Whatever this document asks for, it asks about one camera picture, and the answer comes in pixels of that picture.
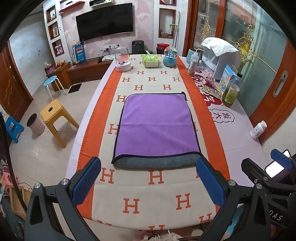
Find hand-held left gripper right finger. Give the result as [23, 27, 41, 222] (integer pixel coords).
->
[196, 157, 274, 241]

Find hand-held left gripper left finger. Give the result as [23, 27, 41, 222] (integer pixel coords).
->
[24, 156, 102, 241]

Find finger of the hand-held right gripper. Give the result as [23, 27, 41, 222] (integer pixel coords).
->
[241, 158, 274, 186]
[270, 149, 293, 171]

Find grey towel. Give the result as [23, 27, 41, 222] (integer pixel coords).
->
[114, 153, 203, 170]

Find purple towel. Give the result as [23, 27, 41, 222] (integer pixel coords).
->
[112, 93, 204, 164]

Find white pill bottle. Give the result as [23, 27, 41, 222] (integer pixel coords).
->
[250, 120, 267, 140]

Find white printed tablecloth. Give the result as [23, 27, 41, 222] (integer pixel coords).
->
[65, 54, 263, 232]

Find orange beige printed blanket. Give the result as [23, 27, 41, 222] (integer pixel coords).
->
[76, 54, 230, 232]

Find wooden crate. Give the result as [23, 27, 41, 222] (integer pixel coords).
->
[9, 185, 32, 219]

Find white fluffy rug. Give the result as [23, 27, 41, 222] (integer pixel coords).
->
[136, 229, 185, 241]

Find pink wastebasket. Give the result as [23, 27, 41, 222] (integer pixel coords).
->
[26, 113, 45, 136]

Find oil bottle with green label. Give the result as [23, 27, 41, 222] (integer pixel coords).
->
[222, 73, 243, 108]

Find yellow plastic stool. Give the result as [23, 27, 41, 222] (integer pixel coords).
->
[40, 98, 80, 149]

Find silver blister pack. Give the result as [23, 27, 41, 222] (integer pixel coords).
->
[203, 86, 223, 99]

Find blue yellow printed box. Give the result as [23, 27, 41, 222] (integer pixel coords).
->
[218, 65, 238, 98]

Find wooden glass sliding door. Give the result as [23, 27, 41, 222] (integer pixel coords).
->
[185, 0, 296, 144]

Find small blue stool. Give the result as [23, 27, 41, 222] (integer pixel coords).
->
[5, 116, 25, 143]

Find pink toy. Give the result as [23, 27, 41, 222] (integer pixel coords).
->
[203, 70, 215, 85]

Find white countertop appliance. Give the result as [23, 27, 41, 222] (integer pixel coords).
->
[202, 47, 241, 80]

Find round blue white stool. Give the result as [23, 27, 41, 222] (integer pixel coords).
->
[43, 76, 69, 100]

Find wooden television cabinet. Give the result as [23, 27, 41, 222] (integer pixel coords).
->
[46, 56, 116, 92]

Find clear squeeze bottle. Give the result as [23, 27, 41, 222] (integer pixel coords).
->
[187, 49, 204, 76]

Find red snack bag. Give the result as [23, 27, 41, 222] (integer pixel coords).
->
[46, 62, 57, 76]

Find gold door ornament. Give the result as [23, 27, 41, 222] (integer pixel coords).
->
[235, 25, 258, 68]
[201, 17, 211, 40]

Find glass dome with white base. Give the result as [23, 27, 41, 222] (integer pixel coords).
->
[115, 46, 131, 73]

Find white cover cloth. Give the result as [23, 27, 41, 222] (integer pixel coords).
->
[201, 37, 240, 57]

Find light blue cup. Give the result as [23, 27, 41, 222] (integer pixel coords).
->
[186, 48, 204, 66]

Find blue snow globe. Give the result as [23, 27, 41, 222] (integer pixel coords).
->
[163, 46, 178, 68]

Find green tissue box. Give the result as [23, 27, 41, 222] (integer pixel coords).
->
[142, 54, 160, 68]

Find red pot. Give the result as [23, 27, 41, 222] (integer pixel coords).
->
[156, 43, 170, 55]

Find black heater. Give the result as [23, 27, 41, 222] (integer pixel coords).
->
[132, 40, 146, 55]

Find black flat television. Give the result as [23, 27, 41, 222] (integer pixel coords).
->
[75, 3, 134, 42]

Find metal door handle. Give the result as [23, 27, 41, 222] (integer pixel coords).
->
[273, 71, 288, 98]

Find white wall socket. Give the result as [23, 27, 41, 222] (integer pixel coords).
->
[100, 44, 121, 52]

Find white wall shelf unit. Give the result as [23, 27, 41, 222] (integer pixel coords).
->
[158, 0, 177, 39]
[43, 0, 65, 62]

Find red wall shelf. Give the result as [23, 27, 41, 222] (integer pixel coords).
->
[59, 1, 85, 13]

